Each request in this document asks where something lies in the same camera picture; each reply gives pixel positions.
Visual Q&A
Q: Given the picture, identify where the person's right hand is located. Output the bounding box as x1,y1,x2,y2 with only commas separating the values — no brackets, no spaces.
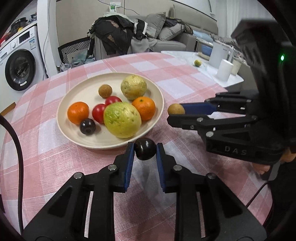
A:
252,149,295,175

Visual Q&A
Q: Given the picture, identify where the brown longan fruit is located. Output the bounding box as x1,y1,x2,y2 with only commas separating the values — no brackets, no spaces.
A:
168,103,186,115
98,84,113,98

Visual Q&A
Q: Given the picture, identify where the white washing machine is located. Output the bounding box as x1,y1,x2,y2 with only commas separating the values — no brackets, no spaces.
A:
0,24,47,111

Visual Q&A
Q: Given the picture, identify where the red cherry tomato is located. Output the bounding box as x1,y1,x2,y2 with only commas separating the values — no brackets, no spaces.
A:
92,104,106,125
105,96,122,106

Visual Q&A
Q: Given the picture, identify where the yellow wrinkled guava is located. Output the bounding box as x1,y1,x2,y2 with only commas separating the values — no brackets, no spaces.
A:
120,75,147,100

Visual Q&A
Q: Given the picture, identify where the grey sofa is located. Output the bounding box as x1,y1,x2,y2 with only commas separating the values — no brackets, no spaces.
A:
93,3,219,60

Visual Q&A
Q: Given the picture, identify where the small green lime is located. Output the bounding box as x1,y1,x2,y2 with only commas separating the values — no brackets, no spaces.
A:
194,59,202,67

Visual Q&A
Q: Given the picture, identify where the white paper roll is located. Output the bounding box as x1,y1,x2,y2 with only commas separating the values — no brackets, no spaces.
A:
216,59,233,81

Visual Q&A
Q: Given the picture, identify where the cream round plate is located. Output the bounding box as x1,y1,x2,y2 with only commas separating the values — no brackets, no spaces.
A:
57,72,165,150

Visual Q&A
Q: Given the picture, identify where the green-yellow guava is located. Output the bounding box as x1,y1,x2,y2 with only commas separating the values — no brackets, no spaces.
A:
103,102,142,138

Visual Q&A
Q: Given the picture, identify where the dark purple plum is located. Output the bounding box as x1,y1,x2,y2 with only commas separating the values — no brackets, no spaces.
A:
134,138,157,161
79,118,96,136

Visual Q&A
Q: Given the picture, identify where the black patterned basket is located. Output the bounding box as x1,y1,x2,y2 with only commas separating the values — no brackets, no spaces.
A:
58,37,90,64

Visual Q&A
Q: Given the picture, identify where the white electric kettle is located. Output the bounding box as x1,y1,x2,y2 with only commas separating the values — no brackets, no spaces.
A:
209,41,234,69

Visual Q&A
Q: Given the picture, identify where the black cable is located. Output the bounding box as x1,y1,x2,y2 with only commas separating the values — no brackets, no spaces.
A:
0,114,25,235

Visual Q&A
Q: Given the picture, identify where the pile of dark clothes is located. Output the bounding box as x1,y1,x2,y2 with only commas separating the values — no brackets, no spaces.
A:
87,14,147,55

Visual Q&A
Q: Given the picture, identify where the grey sofa cushion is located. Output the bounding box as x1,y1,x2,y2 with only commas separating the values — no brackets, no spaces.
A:
158,23,185,41

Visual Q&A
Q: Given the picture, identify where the large orange mandarin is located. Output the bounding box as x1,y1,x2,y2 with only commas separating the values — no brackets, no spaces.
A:
132,96,156,121

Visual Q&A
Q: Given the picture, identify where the small orange mandarin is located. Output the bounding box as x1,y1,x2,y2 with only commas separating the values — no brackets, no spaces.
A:
67,101,89,125

